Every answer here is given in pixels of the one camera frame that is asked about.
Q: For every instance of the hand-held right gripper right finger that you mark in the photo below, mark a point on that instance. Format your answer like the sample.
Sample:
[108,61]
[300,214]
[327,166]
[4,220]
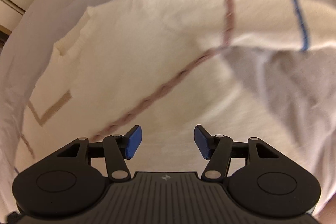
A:
[202,141]

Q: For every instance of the cream striped knit sweater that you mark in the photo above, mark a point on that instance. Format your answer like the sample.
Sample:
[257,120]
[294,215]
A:
[131,56]

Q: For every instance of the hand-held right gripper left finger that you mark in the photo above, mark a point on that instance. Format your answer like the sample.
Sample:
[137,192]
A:
[134,141]

